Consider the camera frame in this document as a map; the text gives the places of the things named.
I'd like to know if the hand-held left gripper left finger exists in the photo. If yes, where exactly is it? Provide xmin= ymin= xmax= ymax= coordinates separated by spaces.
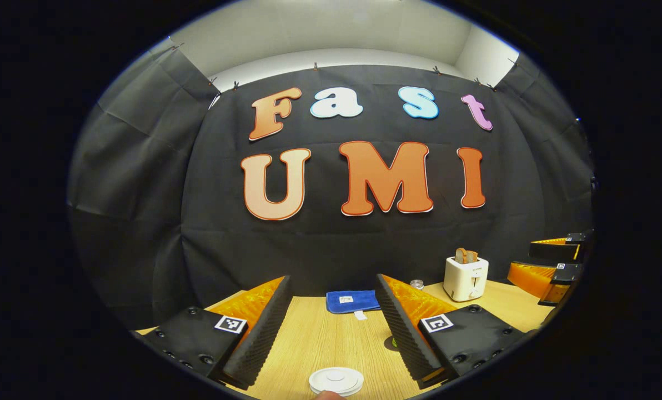
xmin=133 ymin=276 xmax=293 ymax=391

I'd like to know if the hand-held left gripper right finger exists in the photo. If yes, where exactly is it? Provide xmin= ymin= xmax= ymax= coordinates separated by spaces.
xmin=375 ymin=274 xmax=537 ymax=389

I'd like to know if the clear water bottle white label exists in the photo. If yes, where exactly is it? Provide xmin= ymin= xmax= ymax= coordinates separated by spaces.
xmin=389 ymin=279 xmax=425 ymax=349

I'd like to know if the white teacup lid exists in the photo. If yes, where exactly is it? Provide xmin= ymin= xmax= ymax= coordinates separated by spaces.
xmin=309 ymin=367 xmax=364 ymax=397

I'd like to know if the blue towel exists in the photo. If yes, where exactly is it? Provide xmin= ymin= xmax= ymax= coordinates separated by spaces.
xmin=326 ymin=290 xmax=380 ymax=321

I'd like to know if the white toaster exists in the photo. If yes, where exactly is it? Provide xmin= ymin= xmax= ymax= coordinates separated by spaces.
xmin=443 ymin=256 xmax=489 ymax=302

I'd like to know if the black backdrop cloth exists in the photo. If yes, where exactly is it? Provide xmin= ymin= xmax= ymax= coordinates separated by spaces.
xmin=67 ymin=39 xmax=595 ymax=334

